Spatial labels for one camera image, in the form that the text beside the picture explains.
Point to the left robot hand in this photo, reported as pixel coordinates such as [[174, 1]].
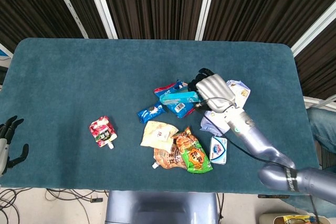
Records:
[[6, 140]]

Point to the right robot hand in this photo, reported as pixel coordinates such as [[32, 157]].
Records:
[[214, 91]]

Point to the blue tissue box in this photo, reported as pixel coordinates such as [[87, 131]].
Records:
[[178, 98]]

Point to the robot base torso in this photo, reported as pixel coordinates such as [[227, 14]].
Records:
[[161, 207]]

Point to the white blue soap packet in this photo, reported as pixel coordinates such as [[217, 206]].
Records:
[[218, 150]]

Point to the yellow snack package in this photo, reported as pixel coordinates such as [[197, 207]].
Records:
[[288, 218]]

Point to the lavender white tissue pack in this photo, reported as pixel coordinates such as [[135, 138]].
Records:
[[240, 90]]

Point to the blue red snack bag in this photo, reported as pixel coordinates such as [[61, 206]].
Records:
[[178, 108]]

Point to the green orange snack bag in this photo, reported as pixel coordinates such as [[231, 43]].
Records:
[[193, 153]]

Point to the small blue cookie pack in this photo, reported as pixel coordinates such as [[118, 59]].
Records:
[[150, 112]]

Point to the cream yellow snack bag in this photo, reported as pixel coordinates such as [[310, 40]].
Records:
[[157, 134]]

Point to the brown spouted pouch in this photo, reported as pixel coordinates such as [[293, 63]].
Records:
[[168, 159]]

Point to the red spouted drink pouch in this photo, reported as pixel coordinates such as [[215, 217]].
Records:
[[103, 131]]

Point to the teal table cloth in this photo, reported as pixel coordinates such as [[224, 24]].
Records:
[[105, 77]]

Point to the person leg in jeans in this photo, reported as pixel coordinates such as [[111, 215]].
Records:
[[322, 129]]

